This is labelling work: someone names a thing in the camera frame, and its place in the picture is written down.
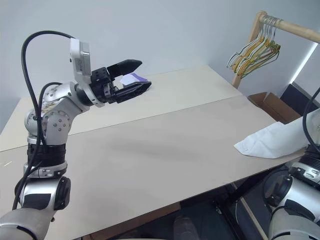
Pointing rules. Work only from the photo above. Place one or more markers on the white purple tissue pack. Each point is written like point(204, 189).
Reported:
point(127, 79)

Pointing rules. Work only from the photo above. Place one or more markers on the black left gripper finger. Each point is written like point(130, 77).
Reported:
point(125, 67)
point(132, 91)

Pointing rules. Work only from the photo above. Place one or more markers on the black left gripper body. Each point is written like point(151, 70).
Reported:
point(102, 85)

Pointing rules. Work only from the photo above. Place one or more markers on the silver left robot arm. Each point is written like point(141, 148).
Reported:
point(57, 120)

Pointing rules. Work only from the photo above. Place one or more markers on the brown cardboard box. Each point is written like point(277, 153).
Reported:
point(275, 107)

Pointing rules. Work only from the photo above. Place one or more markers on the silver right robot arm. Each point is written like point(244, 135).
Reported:
point(295, 197)

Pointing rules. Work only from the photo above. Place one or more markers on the white shorts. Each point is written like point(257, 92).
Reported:
point(270, 140)

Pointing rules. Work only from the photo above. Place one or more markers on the wooden table frame slat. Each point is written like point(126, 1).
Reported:
point(250, 212)

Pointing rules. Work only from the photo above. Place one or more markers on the wooden clothes rack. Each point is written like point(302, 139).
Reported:
point(295, 27)

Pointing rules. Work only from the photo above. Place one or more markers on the black cabinet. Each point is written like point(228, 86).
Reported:
point(300, 100)

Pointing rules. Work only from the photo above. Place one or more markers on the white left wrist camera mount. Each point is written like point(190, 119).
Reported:
point(80, 57)

